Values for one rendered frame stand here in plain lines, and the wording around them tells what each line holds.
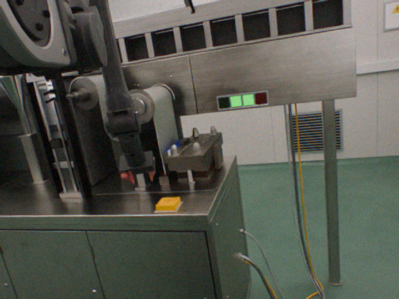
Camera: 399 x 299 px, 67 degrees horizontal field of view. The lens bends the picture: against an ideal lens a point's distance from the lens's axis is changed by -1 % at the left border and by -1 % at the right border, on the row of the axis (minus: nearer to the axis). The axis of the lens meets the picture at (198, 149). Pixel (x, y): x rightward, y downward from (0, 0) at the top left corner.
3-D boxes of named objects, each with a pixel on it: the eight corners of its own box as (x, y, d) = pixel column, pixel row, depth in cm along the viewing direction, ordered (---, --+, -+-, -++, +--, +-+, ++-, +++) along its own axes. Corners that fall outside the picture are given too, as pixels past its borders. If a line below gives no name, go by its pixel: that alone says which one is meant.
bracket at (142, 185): (134, 190, 132) (119, 122, 124) (141, 185, 138) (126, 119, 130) (144, 190, 131) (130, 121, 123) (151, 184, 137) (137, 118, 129)
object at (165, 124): (161, 157, 132) (153, 115, 128) (177, 143, 154) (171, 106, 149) (161, 157, 132) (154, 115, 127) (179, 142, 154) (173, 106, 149)
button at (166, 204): (156, 211, 109) (154, 205, 108) (163, 202, 115) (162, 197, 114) (174, 211, 107) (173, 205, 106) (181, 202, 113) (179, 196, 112)
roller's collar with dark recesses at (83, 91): (72, 104, 130) (67, 89, 128) (80, 101, 136) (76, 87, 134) (84, 102, 128) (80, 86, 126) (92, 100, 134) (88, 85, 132)
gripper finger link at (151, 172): (136, 174, 102) (130, 155, 95) (158, 170, 102) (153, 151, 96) (137, 190, 97) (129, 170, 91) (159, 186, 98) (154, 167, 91)
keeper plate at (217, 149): (215, 169, 141) (212, 146, 138) (219, 162, 150) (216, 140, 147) (221, 168, 140) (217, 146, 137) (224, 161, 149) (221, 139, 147)
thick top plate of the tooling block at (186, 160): (168, 170, 129) (166, 157, 127) (194, 145, 166) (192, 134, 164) (205, 169, 124) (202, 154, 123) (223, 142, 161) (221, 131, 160)
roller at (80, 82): (75, 111, 138) (67, 80, 134) (105, 103, 161) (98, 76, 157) (101, 108, 134) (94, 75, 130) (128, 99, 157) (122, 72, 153)
